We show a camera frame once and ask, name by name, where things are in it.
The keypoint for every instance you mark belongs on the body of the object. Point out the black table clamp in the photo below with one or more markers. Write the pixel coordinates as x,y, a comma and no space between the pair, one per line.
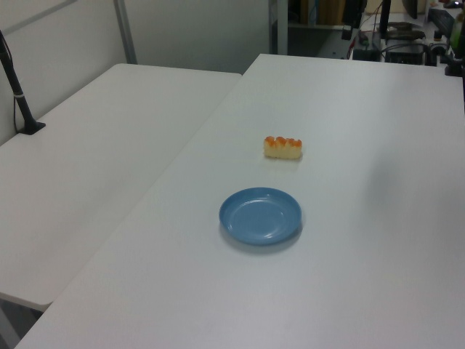
454,66

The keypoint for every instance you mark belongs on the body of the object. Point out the grey partition frame post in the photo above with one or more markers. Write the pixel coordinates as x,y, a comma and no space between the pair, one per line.
125,31

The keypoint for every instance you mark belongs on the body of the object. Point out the black camera stand pole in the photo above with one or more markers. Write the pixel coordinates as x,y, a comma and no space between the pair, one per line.
14,87

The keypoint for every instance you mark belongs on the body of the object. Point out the black electronics box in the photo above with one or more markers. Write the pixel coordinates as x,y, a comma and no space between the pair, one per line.
366,54

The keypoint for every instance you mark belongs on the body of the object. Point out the blue round plate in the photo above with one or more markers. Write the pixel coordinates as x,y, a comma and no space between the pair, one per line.
259,216

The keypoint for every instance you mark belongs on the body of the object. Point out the grey metal shelf post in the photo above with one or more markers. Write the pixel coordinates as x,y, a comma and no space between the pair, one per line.
279,25

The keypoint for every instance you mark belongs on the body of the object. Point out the bread with orange topping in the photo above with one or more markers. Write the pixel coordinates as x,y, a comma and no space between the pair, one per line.
282,149

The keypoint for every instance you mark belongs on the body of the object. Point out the green bottle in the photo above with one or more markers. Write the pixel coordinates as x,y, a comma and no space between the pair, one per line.
457,31

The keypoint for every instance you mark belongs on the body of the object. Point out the wooden cabinet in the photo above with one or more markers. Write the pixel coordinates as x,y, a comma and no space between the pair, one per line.
321,11

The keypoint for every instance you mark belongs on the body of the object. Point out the white side table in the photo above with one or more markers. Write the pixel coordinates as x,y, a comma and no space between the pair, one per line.
91,163

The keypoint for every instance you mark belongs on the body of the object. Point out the black open-frame case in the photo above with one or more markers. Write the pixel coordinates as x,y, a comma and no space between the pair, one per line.
405,54

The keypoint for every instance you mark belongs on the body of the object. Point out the black upright pole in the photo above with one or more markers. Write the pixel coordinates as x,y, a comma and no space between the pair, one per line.
385,16

